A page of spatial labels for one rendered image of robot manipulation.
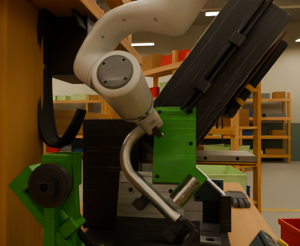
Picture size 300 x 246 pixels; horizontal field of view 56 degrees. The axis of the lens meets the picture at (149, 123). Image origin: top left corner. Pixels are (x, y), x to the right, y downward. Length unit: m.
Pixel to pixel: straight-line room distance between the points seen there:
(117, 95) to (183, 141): 0.35
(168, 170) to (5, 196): 0.38
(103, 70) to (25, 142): 0.29
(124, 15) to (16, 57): 0.27
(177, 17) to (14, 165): 0.44
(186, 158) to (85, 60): 0.38
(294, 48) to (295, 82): 1.13
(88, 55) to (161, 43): 9.67
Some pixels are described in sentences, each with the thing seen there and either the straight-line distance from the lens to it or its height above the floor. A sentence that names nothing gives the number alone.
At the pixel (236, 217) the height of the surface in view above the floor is 0.90.
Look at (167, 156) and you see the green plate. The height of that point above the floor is 1.14.
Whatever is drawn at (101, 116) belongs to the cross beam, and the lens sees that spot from 1.43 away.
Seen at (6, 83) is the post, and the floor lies 1.31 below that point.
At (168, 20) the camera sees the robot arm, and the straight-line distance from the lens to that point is 0.49.
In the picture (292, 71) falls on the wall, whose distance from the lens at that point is 10.66.
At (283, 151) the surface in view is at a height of 0.37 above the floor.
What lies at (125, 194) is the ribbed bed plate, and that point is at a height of 1.03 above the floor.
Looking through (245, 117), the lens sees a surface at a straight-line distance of 3.77.
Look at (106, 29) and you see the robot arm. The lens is 0.54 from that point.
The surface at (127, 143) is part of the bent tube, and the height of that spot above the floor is 1.17.
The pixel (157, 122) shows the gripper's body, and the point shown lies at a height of 1.23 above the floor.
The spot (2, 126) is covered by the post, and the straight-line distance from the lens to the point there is 0.65.
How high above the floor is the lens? 1.22
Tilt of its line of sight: level
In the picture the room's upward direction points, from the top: straight up
